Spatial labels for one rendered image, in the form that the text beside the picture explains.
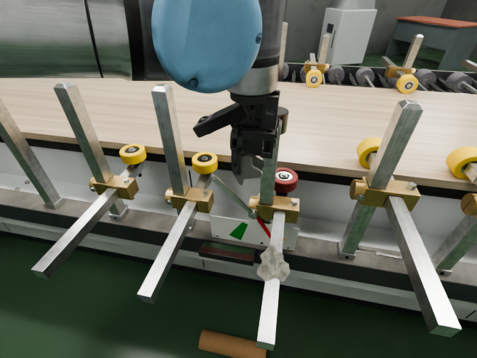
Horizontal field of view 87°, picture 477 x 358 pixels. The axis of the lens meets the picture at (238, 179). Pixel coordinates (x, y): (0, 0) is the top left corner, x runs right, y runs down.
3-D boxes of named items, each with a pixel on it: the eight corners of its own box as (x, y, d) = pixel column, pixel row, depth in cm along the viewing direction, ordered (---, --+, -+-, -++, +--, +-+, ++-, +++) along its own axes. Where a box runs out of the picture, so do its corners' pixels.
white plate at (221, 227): (294, 251, 75) (299, 229, 69) (211, 237, 80) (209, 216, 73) (294, 250, 76) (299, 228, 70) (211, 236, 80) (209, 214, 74)
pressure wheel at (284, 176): (292, 214, 75) (298, 184, 67) (265, 209, 76) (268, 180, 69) (293, 196, 81) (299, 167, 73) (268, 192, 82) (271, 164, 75)
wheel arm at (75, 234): (51, 281, 56) (42, 270, 53) (38, 278, 56) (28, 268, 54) (145, 169, 89) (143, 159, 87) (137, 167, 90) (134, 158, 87)
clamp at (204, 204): (209, 215, 73) (207, 202, 70) (165, 208, 75) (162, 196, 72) (214, 201, 77) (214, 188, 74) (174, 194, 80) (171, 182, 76)
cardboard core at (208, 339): (265, 361, 106) (197, 345, 110) (263, 367, 111) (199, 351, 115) (267, 340, 112) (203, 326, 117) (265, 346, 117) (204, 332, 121)
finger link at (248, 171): (260, 195, 53) (262, 159, 48) (233, 192, 54) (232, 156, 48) (262, 186, 56) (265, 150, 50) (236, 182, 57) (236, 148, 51)
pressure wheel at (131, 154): (155, 177, 88) (147, 149, 81) (132, 185, 85) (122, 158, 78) (147, 166, 93) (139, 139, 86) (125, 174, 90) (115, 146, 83)
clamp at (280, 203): (296, 224, 68) (299, 211, 65) (248, 217, 70) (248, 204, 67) (297, 209, 73) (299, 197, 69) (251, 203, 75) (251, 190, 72)
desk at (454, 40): (407, 52, 587) (421, 15, 541) (465, 68, 486) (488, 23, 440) (382, 55, 569) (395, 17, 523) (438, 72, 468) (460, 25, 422)
